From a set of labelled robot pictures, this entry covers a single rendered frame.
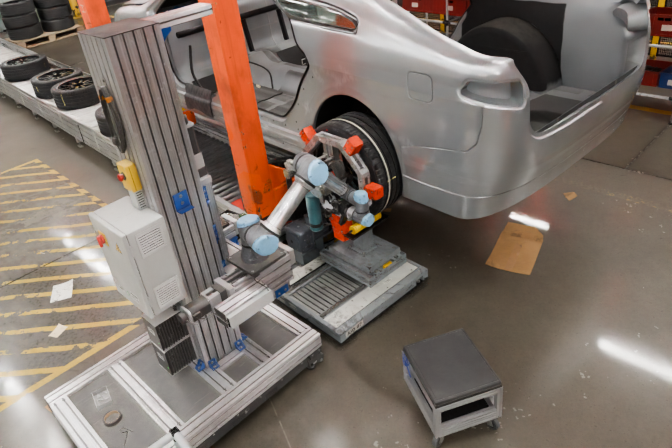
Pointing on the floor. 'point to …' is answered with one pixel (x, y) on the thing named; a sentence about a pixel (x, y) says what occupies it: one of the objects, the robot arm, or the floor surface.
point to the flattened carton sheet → (516, 248)
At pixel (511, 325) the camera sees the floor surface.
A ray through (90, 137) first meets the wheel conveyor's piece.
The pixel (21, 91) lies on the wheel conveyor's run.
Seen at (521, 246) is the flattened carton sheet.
